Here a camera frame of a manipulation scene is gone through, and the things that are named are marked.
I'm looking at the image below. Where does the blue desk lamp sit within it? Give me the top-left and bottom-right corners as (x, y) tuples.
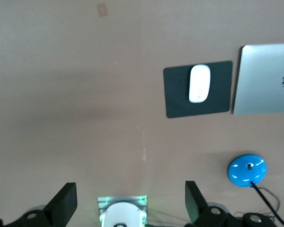
(227, 153), (284, 227)

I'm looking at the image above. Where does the thin black lamp cable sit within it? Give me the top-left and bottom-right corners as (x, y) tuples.
(259, 187), (282, 215)

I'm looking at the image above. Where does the white computer mouse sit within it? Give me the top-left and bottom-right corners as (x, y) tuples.
(188, 64), (212, 104)

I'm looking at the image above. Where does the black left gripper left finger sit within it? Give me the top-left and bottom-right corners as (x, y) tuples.
(0, 182), (78, 227)

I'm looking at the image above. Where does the small clear tape patch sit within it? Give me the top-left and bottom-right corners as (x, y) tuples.
(97, 2), (109, 18)

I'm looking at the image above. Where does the black square mouse pad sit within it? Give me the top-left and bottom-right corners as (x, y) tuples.
(162, 60), (234, 119)

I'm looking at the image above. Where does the silver closed laptop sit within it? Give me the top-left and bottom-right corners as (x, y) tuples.
(232, 43), (284, 116)

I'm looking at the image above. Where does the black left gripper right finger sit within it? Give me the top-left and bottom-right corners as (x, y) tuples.
(184, 180), (279, 227)

